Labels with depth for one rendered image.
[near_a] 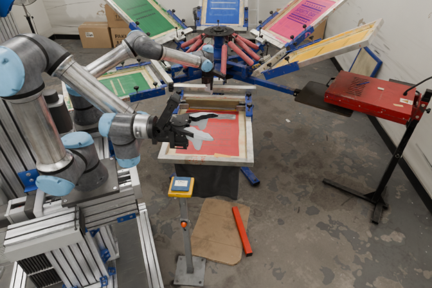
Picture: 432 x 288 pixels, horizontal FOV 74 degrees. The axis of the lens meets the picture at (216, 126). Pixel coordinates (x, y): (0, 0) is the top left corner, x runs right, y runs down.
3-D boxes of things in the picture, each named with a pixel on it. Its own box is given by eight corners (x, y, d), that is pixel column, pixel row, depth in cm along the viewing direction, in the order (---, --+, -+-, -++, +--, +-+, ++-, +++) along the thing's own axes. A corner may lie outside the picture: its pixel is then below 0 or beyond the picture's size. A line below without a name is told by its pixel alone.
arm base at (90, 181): (71, 195, 116) (63, 179, 110) (72, 170, 127) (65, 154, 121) (109, 186, 120) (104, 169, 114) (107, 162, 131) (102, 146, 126)
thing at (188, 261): (203, 286, 207) (198, 201, 151) (173, 284, 209) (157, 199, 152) (206, 257, 225) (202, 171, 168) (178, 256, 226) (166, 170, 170)
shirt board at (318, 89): (359, 101, 249) (362, 94, 244) (348, 124, 222) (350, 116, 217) (229, 66, 309) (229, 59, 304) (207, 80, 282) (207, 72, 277)
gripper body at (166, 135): (193, 137, 92) (156, 135, 93) (192, 113, 88) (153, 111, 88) (189, 150, 85) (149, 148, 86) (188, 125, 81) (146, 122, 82)
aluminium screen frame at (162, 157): (253, 167, 172) (253, 162, 170) (158, 162, 175) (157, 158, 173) (249, 99, 236) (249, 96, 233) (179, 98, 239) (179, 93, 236)
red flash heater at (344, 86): (416, 100, 226) (422, 87, 219) (411, 129, 195) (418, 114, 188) (337, 80, 253) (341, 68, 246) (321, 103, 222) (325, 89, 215)
